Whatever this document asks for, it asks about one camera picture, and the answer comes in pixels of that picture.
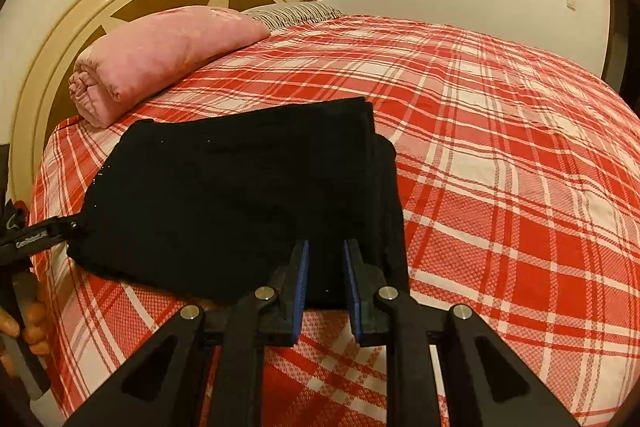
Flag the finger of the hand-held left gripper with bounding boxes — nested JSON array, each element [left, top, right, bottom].
[[0, 216, 85, 264]]

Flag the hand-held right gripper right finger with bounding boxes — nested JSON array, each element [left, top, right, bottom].
[[342, 238, 581, 427]]

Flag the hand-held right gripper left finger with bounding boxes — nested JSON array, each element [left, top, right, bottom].
[[62, 239, 311, 427]]

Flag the black pants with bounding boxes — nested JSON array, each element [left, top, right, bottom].
[[66, 96, 412, 308]]

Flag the person's left hand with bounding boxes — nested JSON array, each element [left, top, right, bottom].
[[0, 274, 53, 375]]

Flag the cream wooden headboard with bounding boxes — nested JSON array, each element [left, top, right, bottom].
[[10, 0, 303, 208]]

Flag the bed with red plaid sheet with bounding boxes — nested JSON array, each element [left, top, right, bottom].
[[27, 14, 640, 427]]

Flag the pink folded blanket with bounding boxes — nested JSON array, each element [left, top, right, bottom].
[[68, 6, 272, 128]]

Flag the grey striped pillow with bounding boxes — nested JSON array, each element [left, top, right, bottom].
[[242, 3, 346, 32]]

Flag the brown wooden door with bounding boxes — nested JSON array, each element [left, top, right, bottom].
[[602, 0, 636, 108]]

